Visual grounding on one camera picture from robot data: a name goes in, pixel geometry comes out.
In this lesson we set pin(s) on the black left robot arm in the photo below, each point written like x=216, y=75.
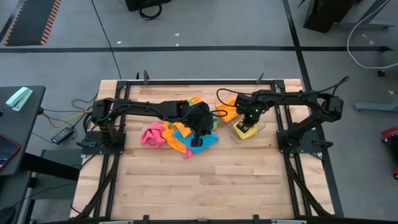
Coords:
x=140, y=107

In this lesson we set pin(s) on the blue microfiber towel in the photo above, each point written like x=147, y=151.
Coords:
x=211, y=140

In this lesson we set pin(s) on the black metal rig frame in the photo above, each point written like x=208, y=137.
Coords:
x=199, y=82

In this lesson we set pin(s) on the pink microfiber towel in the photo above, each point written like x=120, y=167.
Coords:
x=152, y=135
x=189, y=153

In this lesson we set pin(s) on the black frame clamp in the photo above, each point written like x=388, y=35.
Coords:
x=145, y=77
x=259, y=79

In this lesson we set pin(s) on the green microfiber towel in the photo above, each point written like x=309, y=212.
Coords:
x=215, y=124

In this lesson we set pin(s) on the black equipment case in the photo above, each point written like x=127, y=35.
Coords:
x=146, y=3

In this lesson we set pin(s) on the black caster wheel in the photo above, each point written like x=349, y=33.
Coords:
x=381, y=73

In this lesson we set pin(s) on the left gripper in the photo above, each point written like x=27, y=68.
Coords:
x=200, y=119

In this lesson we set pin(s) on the black power adapter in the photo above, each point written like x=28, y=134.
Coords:
x=62, y=135

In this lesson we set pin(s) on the mint green stapler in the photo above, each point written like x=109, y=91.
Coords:
x=18, y=98

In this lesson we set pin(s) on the dark side table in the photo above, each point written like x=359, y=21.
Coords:
x=25, y=130

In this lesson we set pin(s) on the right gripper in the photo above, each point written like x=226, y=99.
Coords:
x=255, y=112

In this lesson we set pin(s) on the dark cabinet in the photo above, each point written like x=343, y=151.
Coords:
x=326, y=14

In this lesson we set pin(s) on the black orange-striped floor mat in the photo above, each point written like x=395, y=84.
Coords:
x=31, y=21

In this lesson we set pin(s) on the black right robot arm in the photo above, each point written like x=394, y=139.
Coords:
x=289, y=96

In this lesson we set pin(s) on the dark desk leg frame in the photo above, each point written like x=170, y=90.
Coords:
x=46, y=166

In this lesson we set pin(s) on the clear plastic bin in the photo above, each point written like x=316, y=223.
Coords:
x=261, y=126

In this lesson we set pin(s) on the red phone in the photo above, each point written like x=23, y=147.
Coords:
x=7, y=151

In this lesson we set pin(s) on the orange microfiber towel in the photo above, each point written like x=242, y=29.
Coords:
x=172, y=140
x=228, y=113

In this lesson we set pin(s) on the grey desk foot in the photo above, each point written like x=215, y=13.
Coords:
x=367, y=25
x=376, y=106

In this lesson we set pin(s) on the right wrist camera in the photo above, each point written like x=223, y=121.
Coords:
x=242, y=100

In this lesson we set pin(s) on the yellow microfiber towel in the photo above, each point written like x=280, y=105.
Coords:
x=252, y=133

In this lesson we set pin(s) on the red chair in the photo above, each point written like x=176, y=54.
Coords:
x=388, y=132

